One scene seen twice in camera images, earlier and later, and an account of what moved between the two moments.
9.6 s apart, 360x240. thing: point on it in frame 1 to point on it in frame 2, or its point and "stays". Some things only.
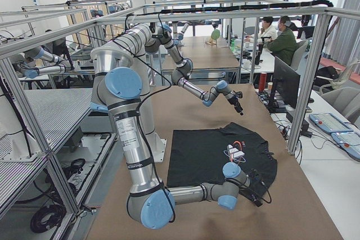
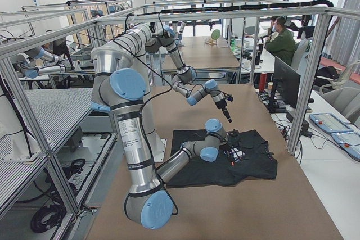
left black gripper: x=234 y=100 to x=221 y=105
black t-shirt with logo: x=197 y=157 stays
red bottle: x=262 y=82 stays
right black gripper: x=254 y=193 to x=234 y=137
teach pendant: x=329 y=122 stays
